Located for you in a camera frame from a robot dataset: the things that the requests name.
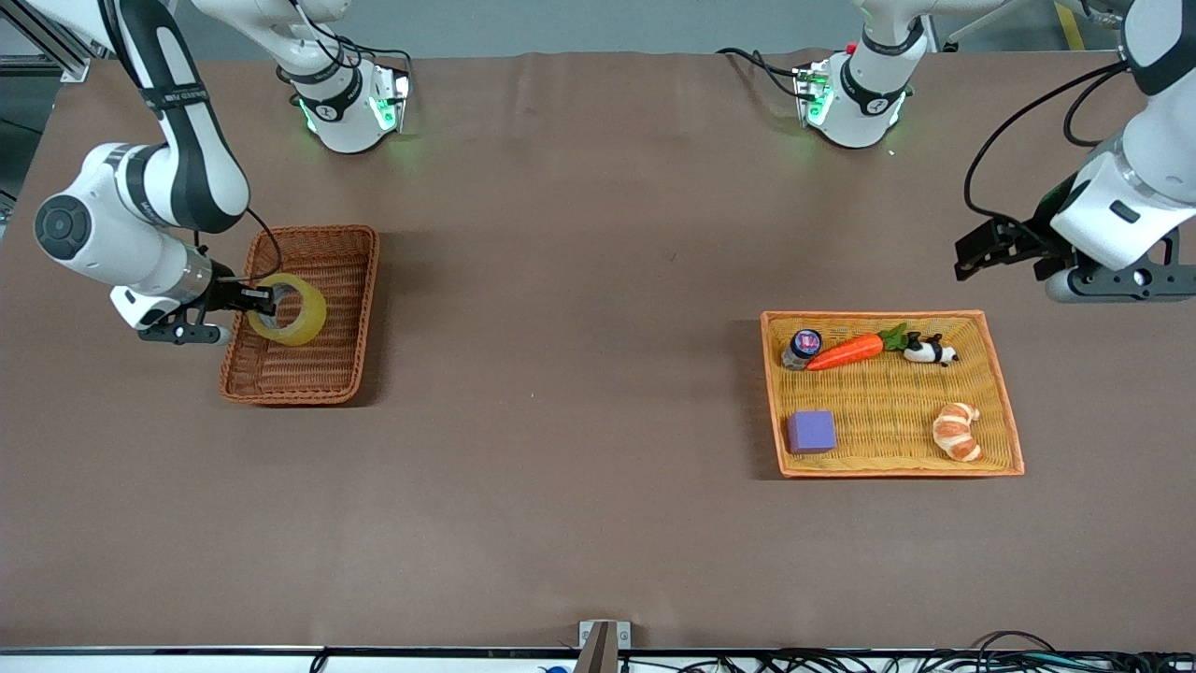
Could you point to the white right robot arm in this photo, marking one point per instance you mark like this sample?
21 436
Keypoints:
103 224

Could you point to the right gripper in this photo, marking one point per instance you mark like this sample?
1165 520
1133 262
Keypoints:
227 293

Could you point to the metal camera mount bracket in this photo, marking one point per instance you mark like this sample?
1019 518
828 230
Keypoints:
603 645

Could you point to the clear yellowish tape roll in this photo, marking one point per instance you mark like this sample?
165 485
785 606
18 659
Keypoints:
304 327

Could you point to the black white panda toy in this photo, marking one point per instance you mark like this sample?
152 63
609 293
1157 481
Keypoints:
923 350

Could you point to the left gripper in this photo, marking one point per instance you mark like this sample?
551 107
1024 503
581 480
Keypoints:
1031 245

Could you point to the aluminium frame post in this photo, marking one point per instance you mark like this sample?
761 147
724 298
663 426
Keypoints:
47 58

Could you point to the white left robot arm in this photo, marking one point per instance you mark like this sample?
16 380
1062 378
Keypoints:
864 103

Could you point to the purple cube block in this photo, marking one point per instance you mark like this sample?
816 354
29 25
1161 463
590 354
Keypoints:
810 432

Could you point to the brown wicker basket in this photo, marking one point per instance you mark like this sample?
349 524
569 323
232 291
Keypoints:
308 374

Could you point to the small jar blue lid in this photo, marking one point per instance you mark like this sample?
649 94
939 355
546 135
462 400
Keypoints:
804 344

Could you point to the grey metal strut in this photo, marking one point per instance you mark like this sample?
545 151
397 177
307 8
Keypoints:
976 23

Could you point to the orange toy carrot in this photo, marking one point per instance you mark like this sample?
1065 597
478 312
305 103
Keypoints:
846 352

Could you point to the toy croissant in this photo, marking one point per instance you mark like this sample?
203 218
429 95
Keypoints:
955 432

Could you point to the orange wicker tray basket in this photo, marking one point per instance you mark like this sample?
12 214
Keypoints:
902 449

